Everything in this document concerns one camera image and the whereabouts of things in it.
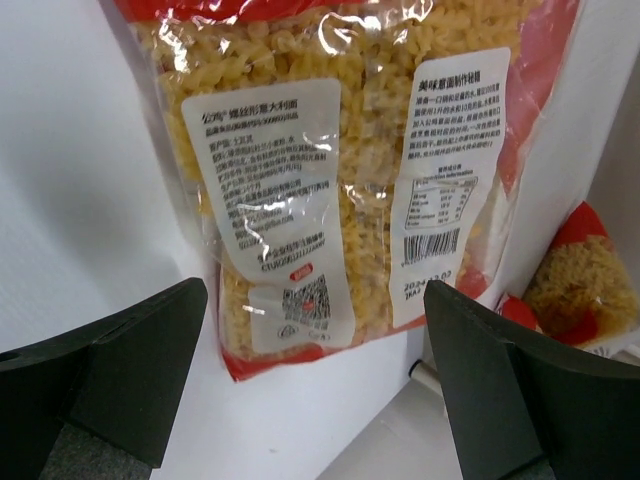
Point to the red fusilli pasta bag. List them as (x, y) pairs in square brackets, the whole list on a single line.
[(340, 155)]

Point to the white two-tier shelf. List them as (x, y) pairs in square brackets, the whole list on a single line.
[(575, 125)]

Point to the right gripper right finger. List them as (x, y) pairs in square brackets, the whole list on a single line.
[(517, 399)]

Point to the red fusilli bag on shelf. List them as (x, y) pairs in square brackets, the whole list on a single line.
[(581, 294)]

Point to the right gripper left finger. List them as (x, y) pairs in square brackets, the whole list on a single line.
[(100, 401)]

